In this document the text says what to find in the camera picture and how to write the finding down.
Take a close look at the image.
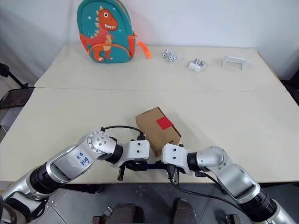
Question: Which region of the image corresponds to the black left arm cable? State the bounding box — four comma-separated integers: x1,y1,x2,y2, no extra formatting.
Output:
100,125,147,140

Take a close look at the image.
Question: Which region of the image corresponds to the black mesh seat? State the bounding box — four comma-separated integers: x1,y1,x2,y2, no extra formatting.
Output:
0,88,35,109

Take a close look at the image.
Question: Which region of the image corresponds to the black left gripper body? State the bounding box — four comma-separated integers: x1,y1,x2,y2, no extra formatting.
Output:
117,159,139,182

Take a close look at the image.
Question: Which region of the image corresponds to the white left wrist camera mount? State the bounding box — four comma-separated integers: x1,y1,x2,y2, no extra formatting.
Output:
111,139,150,169

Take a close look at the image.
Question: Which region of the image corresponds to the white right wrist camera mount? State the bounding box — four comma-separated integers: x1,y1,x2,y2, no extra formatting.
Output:
161,143,196,175

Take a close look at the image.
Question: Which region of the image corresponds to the dark rounded shape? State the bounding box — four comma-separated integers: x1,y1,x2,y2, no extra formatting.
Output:
172,198,197,224
113,203,144,224

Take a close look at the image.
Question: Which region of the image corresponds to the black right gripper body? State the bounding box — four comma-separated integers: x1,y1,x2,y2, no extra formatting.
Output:
166,163,181,185

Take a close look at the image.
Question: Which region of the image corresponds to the red tape patch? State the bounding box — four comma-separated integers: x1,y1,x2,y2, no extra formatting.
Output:
156,117,173,129

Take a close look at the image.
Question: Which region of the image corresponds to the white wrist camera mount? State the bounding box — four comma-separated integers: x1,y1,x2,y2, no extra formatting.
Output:
161,143,196,175
111,139,150,169

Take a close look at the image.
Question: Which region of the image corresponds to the teal dinosaur backpack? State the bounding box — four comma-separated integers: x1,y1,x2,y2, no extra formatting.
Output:
77,0,152,64

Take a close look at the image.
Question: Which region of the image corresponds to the black tripod stand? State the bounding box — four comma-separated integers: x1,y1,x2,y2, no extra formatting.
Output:
0,62,36,89

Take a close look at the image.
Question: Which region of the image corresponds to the brown cardboard box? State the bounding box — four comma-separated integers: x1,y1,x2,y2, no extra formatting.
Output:
135,106,182,157

